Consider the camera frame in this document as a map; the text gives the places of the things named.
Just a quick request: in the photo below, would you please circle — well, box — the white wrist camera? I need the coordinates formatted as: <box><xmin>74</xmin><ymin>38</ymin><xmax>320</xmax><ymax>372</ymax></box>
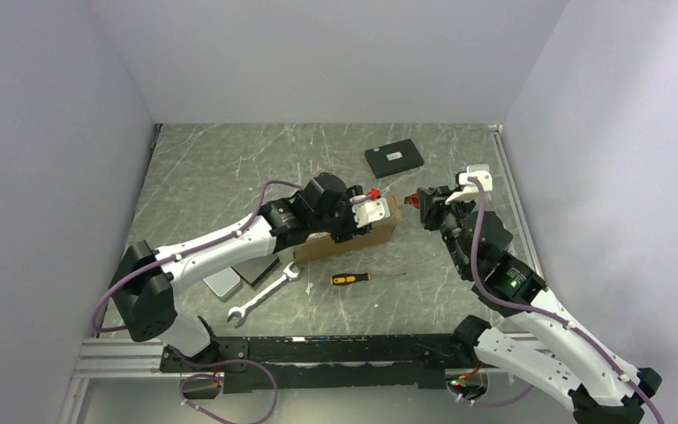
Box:
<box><xmin>445</xmin><ymin>164</ymin><xmax>493</xmax><ymax>205</ymax></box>
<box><xmin>350</xmin><ymin>188</ymin><xmax>391</xmax><ymax>228</ymax></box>

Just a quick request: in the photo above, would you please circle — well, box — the black flat box with label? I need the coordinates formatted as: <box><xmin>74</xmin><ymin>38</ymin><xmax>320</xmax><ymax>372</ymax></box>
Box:
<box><xmin>364</xmin><ymin>139</ymin><xmax>425</xmax><ymax>178</ymax></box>

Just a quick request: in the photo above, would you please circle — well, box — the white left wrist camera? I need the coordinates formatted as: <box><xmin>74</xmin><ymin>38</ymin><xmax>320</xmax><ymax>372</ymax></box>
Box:
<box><xmin>350</xmin><ymin>188</ymin><xmax>391</xmax><ymax>228</ymax></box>

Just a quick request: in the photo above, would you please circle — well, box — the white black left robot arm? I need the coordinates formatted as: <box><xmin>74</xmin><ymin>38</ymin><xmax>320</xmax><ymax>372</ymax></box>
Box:
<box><xmin>102</xmin><ymin>172</ymin><xmax>390</xmax><ymax>371</ymax></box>

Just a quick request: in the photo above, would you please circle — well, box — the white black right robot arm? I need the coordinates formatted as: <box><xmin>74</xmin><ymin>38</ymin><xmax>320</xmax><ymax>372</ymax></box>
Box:
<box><xmin>404</xmin><ymin>184</ymin><xmax>663</xmax><ymax>423</ymax></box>

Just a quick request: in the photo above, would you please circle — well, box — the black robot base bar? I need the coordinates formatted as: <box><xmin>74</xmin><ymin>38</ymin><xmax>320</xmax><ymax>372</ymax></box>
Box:
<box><xmin>159</xmin><ymin>333</ymin><xmax>478</xmax><ymax>394</ymax></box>

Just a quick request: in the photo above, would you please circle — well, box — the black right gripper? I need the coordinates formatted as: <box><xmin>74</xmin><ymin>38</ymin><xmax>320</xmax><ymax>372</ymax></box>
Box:
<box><xmin>419</xmin><ymin>185</ymin><xmax>476</xmax><ymax>276</ymax></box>

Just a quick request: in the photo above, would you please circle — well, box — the red handled box cutter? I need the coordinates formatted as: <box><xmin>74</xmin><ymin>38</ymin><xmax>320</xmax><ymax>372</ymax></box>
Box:
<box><xmin>403</xmin><ymin>193</ymin><xmax>420</xmax><ymax>208</ymax></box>

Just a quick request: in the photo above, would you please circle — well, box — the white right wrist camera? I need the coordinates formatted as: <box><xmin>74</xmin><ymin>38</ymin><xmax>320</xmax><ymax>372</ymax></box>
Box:
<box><xmin>445</xmin><ymin>164</ymin><xmax>493</xmax><ymax>205</ymax></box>

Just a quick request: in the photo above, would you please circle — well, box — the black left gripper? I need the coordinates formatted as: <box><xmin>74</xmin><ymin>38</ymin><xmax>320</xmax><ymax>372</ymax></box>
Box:
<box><xmin>311</xmin><ymin>186</ymin><xmax>373</xmax><ymax>244</ymax></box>

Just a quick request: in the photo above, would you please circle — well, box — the brown cardboard express box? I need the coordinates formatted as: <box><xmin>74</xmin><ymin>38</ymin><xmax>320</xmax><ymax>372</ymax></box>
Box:
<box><xmin>293</xmin><ymin>196</ymin><xmax>402</xmax><ymax>264</ymax></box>

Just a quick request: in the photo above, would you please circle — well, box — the silver open-end wrench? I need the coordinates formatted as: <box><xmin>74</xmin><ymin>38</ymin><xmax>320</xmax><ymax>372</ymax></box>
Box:
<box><xmin>227</xmin><ymin>261</ymin><xmax>300</xmax><ymax>328</ymax></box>

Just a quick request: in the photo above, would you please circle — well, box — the yellow black handled screwdriver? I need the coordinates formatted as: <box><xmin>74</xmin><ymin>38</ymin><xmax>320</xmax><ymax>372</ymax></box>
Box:
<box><xmin>330</xmin><ymin>272</ymin><xmax>405</xmax><ymax>286</ymax></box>

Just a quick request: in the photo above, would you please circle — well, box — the aluminium table edge rail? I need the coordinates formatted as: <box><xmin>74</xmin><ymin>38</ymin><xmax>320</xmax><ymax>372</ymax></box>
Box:
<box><xmin>486</xmin><ymin>124</ymin><xmax>545</xmax><ymax>276</ymax></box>

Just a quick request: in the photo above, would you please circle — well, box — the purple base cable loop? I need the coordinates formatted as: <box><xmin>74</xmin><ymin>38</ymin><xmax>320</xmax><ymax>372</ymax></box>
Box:
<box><xmin>178</xmin><ymin>357</ymin><xmax>282</xmax><ymax>424</ymax></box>

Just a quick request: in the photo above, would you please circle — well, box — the front aluminium frame rail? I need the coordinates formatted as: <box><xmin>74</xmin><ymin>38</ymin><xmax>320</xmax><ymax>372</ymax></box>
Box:
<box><xmin>57</xmin><ymin>337</ymin><xmax>168</xmax><ymax>424</ymax></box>

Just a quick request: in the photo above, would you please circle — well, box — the dark grey flat slab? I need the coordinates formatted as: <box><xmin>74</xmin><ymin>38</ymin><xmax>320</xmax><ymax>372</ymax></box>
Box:
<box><xmin>231</xmin><ymin>254</ymin><xmax>280</xmax><ymax>289</ymax></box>

